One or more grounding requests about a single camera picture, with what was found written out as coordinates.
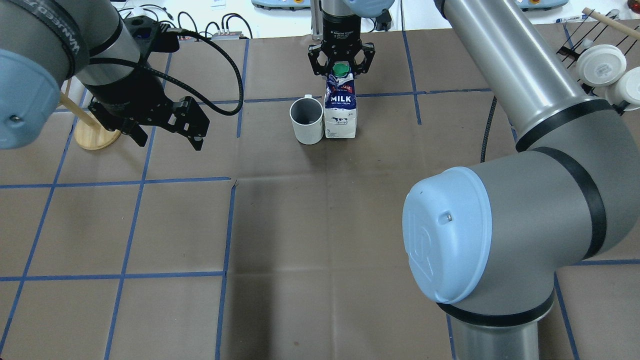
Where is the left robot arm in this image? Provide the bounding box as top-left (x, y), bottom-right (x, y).
top-left (0, 0), bottom-right (210, 150)

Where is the white mug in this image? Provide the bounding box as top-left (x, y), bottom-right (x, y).
top-left (289, 94), bottom-right (324, 145)

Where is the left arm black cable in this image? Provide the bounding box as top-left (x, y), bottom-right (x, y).
top-left (90, 30), bottom-right (245, 117)

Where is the aluminium frame post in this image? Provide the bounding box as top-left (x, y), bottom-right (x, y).
top-left (310, 0), bottom-right (323, 41)

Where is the white cup on rack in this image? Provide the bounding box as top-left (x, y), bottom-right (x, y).
top-left (575, 44), bottom-right (627, 88)
top-left (605, 66), bottom-right (640, 112)

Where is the wooden mug tree stand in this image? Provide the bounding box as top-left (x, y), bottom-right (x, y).
top-left (58, 79), bottom-right (122, 151)

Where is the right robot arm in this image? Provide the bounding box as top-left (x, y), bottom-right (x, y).
top-left (402, 0), bottom-right (639, 360)

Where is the black wire dish rack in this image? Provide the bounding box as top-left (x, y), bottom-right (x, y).
top-left (556, 9), bottom-right (639, 114)

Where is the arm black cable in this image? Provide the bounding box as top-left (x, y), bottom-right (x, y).
top-left (480, 96), bottom-right (497, 164)
top-left (90, 30), bottom-right (245, 117)

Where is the wooden stick on rack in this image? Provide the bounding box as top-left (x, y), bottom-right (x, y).
top-left (582, 7), bottom-right (640, 41)

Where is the blue white milk carton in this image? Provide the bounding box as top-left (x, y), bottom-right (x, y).
top-left (323, 63), bottom-right (358, 139)

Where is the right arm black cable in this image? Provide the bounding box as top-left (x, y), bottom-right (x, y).
top-left (480, 96), bottom-right (497, 164)

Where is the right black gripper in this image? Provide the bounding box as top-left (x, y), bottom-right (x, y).
top-left (307, 14), bottom-right (376, 76)

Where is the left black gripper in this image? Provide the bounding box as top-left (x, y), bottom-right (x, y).
top-left (77, 15), bottom-right (210, 151)

